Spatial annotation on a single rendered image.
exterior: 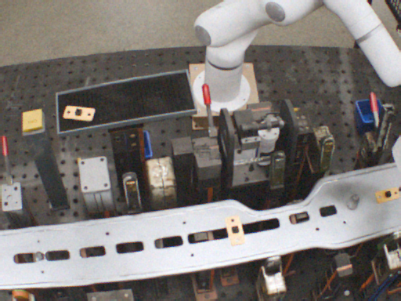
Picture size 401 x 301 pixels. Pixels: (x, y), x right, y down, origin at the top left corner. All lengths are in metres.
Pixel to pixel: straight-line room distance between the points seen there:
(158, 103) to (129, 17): 1.92
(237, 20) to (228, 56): 0.23
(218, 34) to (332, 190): 0.54
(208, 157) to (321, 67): 0.88
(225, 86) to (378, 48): 0.78
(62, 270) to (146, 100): 0.51
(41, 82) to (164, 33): 1.22
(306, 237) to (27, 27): 2.43
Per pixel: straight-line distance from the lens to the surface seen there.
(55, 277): 1.57
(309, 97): 2.24
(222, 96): 2.04
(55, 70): 2.34
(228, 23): 1.71
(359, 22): 1.35
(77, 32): 3.46
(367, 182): 1.73
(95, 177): 1.56
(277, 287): 1.50
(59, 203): 1.97
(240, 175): 1.72
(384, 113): 1.63
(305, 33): 3.46
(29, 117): 1.64
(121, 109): 1.60
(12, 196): 1.64
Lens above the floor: 2.44
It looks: 57 degrees down
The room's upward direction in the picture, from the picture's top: 2 degrees clockwise
